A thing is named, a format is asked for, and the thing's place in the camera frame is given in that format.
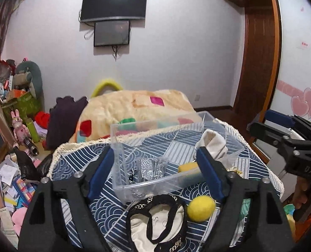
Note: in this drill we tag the brown wooden wardrobe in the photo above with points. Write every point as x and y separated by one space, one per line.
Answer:
257 44

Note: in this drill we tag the pile of papers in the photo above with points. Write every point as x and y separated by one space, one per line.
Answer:
12 186

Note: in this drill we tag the silver sequined pouch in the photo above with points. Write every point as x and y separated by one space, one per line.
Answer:
151 169

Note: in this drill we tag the wall socket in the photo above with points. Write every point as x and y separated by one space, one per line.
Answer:
197 97

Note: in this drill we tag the large black television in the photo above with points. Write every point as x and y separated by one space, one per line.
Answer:
113 4

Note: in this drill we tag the yellow sponge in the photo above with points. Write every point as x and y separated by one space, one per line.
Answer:
188 168

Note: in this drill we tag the dark purple cushion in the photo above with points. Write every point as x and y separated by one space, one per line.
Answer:
62 120

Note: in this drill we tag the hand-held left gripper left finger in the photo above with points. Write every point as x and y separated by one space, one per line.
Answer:
103 172

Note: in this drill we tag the red cloth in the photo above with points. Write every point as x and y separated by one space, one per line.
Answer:
42 119

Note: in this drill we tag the white sliding door pink hearts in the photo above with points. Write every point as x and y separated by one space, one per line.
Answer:
297 57

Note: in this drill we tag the pile of toys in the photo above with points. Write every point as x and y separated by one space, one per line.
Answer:
4 81

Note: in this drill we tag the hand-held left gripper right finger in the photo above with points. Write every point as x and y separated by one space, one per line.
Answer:
210 174

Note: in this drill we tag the yellow felt ball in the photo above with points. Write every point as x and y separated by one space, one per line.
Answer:
200 208

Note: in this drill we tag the teal soft toy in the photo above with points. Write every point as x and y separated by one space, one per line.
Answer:
244 210

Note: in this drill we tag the black flashlight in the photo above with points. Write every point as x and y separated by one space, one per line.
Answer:
31 146

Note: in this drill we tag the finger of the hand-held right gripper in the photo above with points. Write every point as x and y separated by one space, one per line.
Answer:
265 131
278 118

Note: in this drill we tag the person's right hand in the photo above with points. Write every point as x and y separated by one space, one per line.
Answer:
300 191

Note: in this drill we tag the yellow green plush loop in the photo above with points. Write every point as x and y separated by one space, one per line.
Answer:
107 83

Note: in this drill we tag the small black monitor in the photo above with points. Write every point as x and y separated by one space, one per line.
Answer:
112 32

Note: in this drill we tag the white cloth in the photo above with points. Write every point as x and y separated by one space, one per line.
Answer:
213 143

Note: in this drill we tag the green bottle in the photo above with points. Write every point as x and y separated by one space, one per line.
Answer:
32 131

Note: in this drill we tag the blue wave pattern tablecloth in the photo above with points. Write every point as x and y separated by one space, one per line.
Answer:
74 160

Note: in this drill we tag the grey plush toy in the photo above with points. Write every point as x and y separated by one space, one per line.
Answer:
33 73

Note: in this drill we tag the green cardboard box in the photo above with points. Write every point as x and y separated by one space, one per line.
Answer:
21 105

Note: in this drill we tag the clear plastic box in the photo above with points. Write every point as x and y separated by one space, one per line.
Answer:
124 141

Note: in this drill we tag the pink rabbit doll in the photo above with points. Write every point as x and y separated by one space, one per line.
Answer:
20 130

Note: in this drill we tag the black plastic bag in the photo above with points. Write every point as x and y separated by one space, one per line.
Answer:
27 165

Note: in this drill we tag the beige patchwork blanket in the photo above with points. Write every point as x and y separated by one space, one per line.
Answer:
111 107

